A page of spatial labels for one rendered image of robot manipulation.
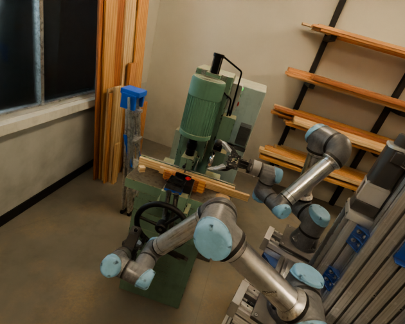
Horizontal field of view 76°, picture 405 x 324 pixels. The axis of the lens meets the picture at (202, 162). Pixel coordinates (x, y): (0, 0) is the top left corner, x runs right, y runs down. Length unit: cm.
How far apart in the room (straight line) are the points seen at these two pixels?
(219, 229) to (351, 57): 320
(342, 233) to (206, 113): 79
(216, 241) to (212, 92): 75
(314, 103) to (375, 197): 265
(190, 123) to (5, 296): 155
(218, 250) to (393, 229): 62
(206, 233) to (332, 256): 65
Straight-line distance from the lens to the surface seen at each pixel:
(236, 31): 362
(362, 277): 123
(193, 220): 96
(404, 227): 112
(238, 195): 155
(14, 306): 209
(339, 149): 128
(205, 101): 129
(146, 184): 146
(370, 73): 379
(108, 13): 264
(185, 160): 145
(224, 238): 75
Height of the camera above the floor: 170
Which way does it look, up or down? 26 degrees down
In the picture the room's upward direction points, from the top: 16 degrees clockwise
